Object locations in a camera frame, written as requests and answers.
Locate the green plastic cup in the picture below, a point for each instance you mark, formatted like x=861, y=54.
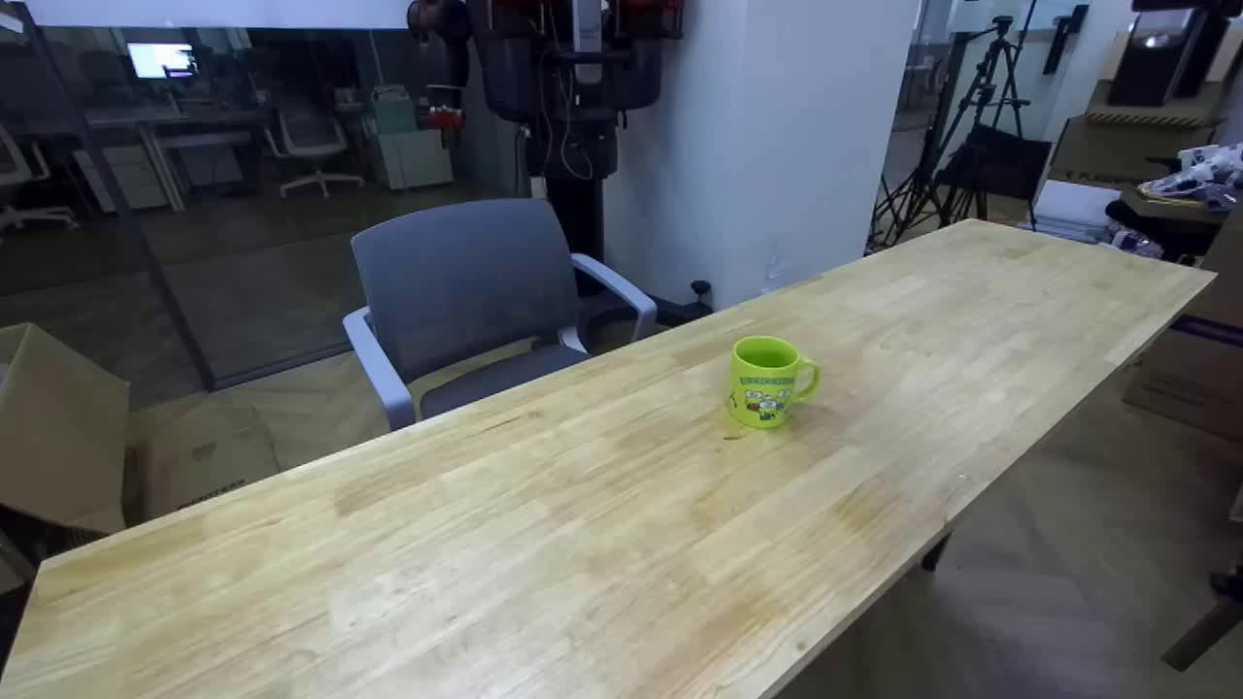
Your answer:
x=763, y=389

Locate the grey chair with white armrests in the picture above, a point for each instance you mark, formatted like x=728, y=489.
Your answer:
x=467, y=276

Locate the white low cabinet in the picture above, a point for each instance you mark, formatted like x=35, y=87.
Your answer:
x=413, y=148

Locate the white office swivel chair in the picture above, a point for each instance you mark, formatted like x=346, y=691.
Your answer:
x=313, y=137

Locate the flat cardboard box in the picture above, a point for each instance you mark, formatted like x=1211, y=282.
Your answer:
x=217, y=450

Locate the black folding seat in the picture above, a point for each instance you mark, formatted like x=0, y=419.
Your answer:
x=996, y=160

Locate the white frosted glass strip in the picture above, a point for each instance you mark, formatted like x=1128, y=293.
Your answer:
x=217, y=12

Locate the lit computer monitor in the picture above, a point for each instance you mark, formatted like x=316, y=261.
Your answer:
x=160, y=60

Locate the brown stacked cardboard boxes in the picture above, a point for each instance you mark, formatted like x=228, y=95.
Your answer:
x=1185, y=363

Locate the large cardboard box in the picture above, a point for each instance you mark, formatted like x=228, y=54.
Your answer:
x=61, y=429

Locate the black machine cabinet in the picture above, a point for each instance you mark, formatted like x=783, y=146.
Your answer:
x=1165, y=60

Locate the red and black pedestal robot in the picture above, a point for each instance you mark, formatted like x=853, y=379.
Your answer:
x=568, y=78

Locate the black camera tripod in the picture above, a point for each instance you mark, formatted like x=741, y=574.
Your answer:
x=990, y=64

